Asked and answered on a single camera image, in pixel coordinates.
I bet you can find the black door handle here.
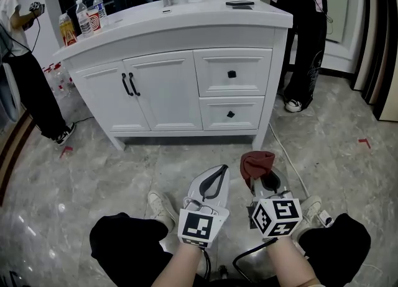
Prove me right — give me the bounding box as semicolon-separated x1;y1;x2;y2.
121;73;134;97
128;72;141;97

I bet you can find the person's right leg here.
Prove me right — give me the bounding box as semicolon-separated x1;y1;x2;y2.
298;213;372;287

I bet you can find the dark red cloth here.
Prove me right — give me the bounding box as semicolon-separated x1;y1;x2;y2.
239;151;277;189

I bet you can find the red white paper cup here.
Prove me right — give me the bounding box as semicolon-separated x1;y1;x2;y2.
86;8;103;34

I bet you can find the white floor cable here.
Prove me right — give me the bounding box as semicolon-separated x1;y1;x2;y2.
267;122;312;199

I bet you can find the yellow red carton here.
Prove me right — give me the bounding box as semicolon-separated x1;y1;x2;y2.
58;12;78;47

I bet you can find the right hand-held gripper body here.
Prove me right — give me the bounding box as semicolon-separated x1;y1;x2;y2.
246;189;303;240

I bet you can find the brown wooden step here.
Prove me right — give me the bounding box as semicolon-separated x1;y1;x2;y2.
0;114;35;206

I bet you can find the small white drawer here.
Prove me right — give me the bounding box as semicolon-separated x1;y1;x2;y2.
198;96;266;132

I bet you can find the person's right forearm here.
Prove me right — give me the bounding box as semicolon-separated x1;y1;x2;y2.
267;236;318;287

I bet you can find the dark wooden door frame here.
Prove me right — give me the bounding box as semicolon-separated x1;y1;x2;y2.
351;0;398;122

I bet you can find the person's left forearm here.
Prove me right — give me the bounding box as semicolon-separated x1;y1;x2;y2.
152;244;203;287

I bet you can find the person's right shoe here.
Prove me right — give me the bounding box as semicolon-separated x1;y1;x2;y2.
292;195;323;240

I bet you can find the person's leg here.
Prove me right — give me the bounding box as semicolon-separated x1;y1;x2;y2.
89;212;175;287
298;213;372;287

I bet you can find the person's left leg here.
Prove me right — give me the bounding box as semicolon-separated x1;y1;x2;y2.
89;212;175;287

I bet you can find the person's shoe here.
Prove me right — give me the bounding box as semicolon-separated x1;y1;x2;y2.
292;195;323;240
147;189;177;232

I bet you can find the large white drawer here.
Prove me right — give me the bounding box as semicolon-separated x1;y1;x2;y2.
193;48;273;98

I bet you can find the cluster of clear plastic jugs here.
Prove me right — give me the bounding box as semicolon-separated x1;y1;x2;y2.
42;61;75;93

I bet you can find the white cabinet door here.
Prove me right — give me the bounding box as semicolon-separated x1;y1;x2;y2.
75;61;152;133
123;50;205;132

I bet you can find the clear water bottle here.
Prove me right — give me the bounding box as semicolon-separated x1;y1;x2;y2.
75;0;94;38
92;0;109;27

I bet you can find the white vanity cabinet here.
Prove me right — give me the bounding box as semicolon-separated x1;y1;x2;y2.
52;0;294;152

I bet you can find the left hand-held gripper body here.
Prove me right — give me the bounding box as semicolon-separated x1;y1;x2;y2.
177;197;231;249

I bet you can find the white power strip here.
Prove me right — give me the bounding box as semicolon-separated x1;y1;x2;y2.
315;209;335;228

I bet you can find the person's left shoe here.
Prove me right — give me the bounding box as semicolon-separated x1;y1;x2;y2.
147;189;177;232

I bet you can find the thick black gripper cable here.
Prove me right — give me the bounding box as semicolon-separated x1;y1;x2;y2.
200;248;212;280
232;238;277;287

